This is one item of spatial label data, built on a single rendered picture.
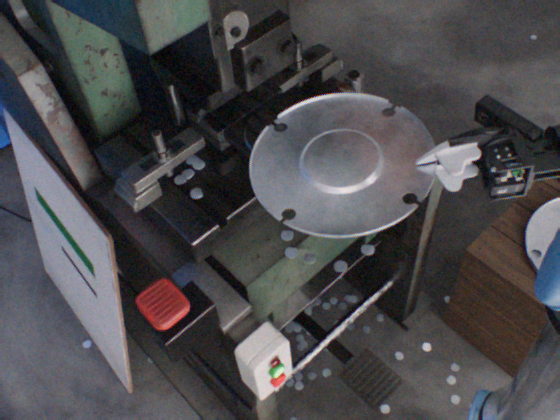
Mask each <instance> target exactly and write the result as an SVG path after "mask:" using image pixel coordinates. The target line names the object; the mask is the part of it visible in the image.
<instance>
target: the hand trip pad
mask: <svg viewBox="0 0 560 420"><path fill-rule="evenodd" d="M136 306H137V308H138V310H139V311H140V312H141V313H142V314H143V315H144V316H145V317H146V318H147V319H148V320H149V321H150V322H151V323H152V325H153V326H154V327H155V328H156V329H157V330H167V329H168V328H170V327H172V326H173V325H174V323H175V322H177V321H178V320H179V319H180V318H182V317H183V316H184V315H186V314H187V313H188V312H189V310H190V301H189V299H188V298H187V296H185V295H184V294H183V293H182V292H181V291H180V290H179V289H178V288H177V287H176V286H175V285H174V283H173V282H172V281H171V280H170V279H168V278H159V279H157V280H155V282H154V283H152V284H151V285H150V286H148V287H147V288H146V289H144V290H143V291H142V292H140V293H139V294H138V295H137V296H136Z"/></svg>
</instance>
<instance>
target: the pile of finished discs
mask: <svg viewBox="0 0 560 420"><path fill-rule="evenodd" d="M559 225H560V198H558V199H556V200H553V201H549V202H547V203H545V204H544V205H542V206H541V207H540V208H538V209H537V211H536V212H535V214H534V215H533V216H532V218H531V220H530V221H529V223H528V225H527V229H526V233H525V249H526V253H527V257H528V258H529V261H530V263H531V265H532V267H533V268H534V270H535V271H536V273H537V272H538V269H539V266H540V264H541V261H542V259H543V257H544V255H545V253H546V251H547V248H548V246H549V244H550V243H551V242H552V240H553V239H554V238H555V235H556V231H557V229H558V227H559Z"/></svg>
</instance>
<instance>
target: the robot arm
mask: <svg viewBox="0 0 560 420"><path fill-rule="evenodd" d="M474 120H475V121H476V122H477V123H479V124H480V125H482V126H484V127H481V128H476V129H472V130H469V131H466V132H463V133H461V134H460V135H457V136H455V137H453V138H450V139H448V141H446V142H444V143H442V144H439V145H438V146H436V147H435V148H433V149H432V150H430V151H429V152H427V153H426V154H424V155H423V156H422V157H421V158H419V159H418V160H416V165H419V164H424V163H432V162H434V161H437V170H436V175H437V176H438V178H439V179H440V181H441V182H442V184H443V185H444V187H445V188H446V189H447V190H449V191H458V190H460V189H461V183H462V180H463V179H465V178H471V177H474V176H476V175H479V174H481V175H482V179H481V182H482V185H483V188H484V190H485V191H487V192H488V195H489V198H490V200H491V201H499V200H505V199H511V198H518V197H523V196H526V194H527V190H528V189H530V188H531V186H532V182H536V181H541V180H548V179H554V178H556V179H557V181H558V182H559V184H560V124H559V125H552V126H548V127H547V128H546V129H545V131H544V129H542V128H541V127H539V126H538V125H535V124H534V123H532V122H531V121H529V120H527V119H526V118H524V117H523V116H521V115H519V114H518V113H517V112H516V111H514V110H512V109H511V108H509V107H507V106H504V105H503V104H501V103H499V101H497V100H496V99H494V98H492V97H491V96H489V95H485V96H484V97H482V98H481V99H480V100H479V101H478V102H477V103H476V106H475V114H474ZM543 133H544V135H543ZM542 137H543V138H542ZM524 182H525V183H526V184H525V187H524ZM523 187H524V188H523ZM513 192H515V195H510V196H503V197H498V195H501V194H507V193H513ZM535 294H536V295H537V298H538V299H539V300H540V301H541V302H543V303H544V309H545V313H546V316H547V318H548V319H547V321H546V323H545V324H544V326H543V328H542V330H541V331H540V333H539V334H538V336H537V337H536V341H535V343H534V344H533V346H532V348H531V350H530V351H529V352H528V354H527V356H526V357H525V359H524V361H523V363H522V364H521V366H520V368H519V369H518V371H517V374H516V376H515V377H514V379H513V381H512V383H511V384H510V385H506V386H503V387H501V388H499V389H498V390H495V391H493V390H478V391H477V393H476V395H475V397H474V400H473V403H472V405H471V408H470V410H469V414H468V417H467V420H560V225H559V227H558V229H557V231H556V235H555V238H554V239H553V240H552V242H551V243H550V244H549V246H548V248H547V251H546V253H545V255H544V257H543V259H542V261H541V264H540V266H539V269H538V272H537V278H536V283H535Z"/></svg>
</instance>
